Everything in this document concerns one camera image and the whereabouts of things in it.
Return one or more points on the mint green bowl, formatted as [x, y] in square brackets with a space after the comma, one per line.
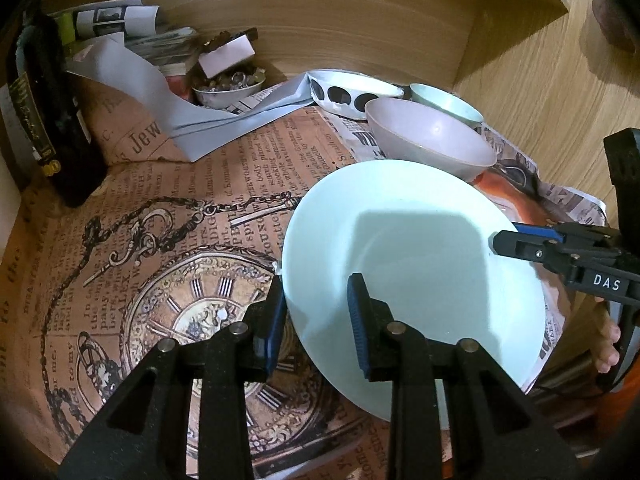
[445, 100]

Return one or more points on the brown vintage printed paper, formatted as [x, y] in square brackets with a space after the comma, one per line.
[150, 200]

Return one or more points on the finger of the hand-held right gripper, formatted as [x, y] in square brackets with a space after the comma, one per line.
[520, 247]
[537, 231]

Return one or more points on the mint green plate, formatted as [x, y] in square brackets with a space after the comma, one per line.
[415, 260]

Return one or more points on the stack of newspapers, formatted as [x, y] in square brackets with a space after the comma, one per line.
[165, 45]

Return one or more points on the dark wine bottle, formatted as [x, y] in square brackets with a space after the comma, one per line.
[55, 125]

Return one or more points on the white small box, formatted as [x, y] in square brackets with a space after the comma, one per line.
[227, 55]

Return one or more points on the small bowl of stones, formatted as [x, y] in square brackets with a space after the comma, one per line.
[220, 97]

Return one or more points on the pink bowl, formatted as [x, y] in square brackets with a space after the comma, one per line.
[425, 130]

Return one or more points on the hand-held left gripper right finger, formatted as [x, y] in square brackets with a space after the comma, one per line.
[357, 325]

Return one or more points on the white bowl with black dots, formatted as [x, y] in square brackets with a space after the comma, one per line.
[345, 97]

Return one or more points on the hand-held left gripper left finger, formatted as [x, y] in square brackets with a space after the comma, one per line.
[272, 325]

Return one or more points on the grey paper sheet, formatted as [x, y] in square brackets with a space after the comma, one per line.
[160, 100]

